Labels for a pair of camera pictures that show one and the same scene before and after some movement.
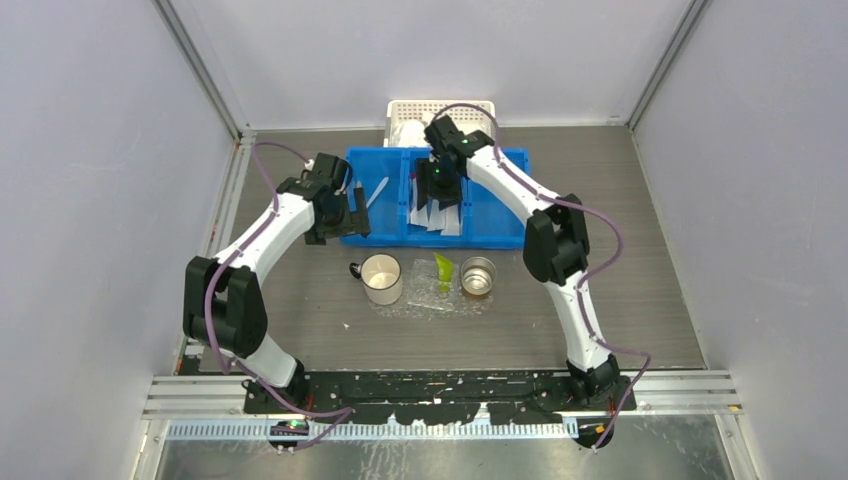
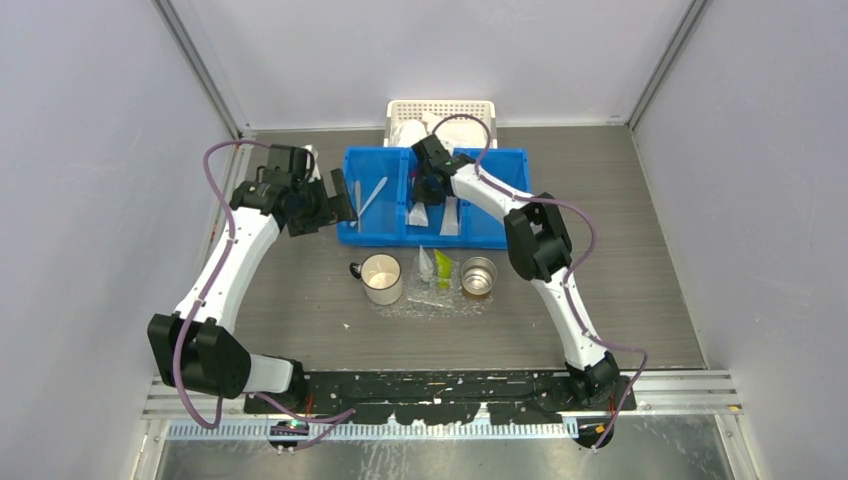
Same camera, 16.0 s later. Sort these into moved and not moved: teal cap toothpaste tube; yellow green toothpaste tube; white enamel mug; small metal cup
Moved: teal cap toothpaste tube
Not moved: small metal cup; yellow green toothpaste tube; white enamel mug
